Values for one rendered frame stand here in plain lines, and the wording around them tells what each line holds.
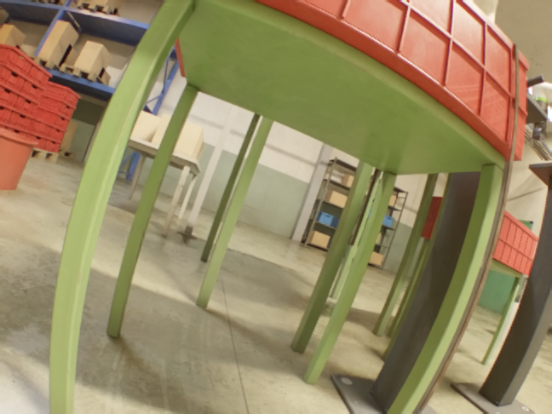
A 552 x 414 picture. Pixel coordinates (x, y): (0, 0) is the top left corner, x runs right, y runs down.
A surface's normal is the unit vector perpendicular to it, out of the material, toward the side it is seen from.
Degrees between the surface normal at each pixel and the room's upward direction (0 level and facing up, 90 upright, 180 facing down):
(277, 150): 90
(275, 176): 90
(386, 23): 90
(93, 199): 90
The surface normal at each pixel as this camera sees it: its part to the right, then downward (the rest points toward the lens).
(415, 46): 0.23, 0.06
